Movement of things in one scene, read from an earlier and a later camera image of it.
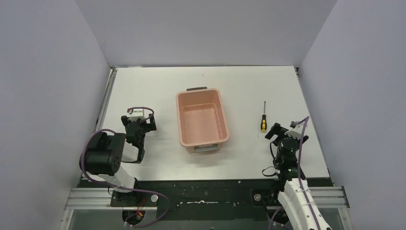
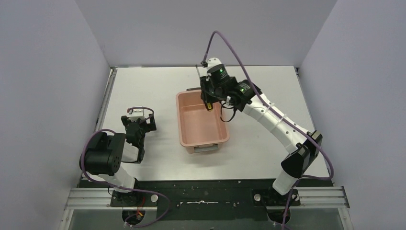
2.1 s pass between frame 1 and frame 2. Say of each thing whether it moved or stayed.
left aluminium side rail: stayed
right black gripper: moved
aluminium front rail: stayed
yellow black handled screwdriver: moved
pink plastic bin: stayed
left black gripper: stayed
